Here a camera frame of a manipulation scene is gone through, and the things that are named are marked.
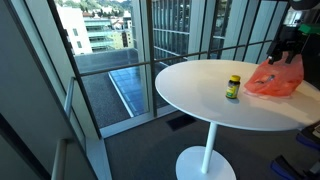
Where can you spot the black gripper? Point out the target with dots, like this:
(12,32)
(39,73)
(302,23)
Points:
(288,39)

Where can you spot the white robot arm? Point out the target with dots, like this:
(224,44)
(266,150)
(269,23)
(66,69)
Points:
(311,49)

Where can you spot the red plastic bag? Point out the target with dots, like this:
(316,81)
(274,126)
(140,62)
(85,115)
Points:
(279,79)

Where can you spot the yellow-capped supplement bottle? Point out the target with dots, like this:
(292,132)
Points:
(233,87)

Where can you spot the round white table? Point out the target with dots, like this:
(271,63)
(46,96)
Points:
(198,88)

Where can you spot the black blue equipment base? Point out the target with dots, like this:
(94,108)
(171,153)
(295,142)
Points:
(301,162)

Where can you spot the black floor vent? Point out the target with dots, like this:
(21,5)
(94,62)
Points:
(180,122)

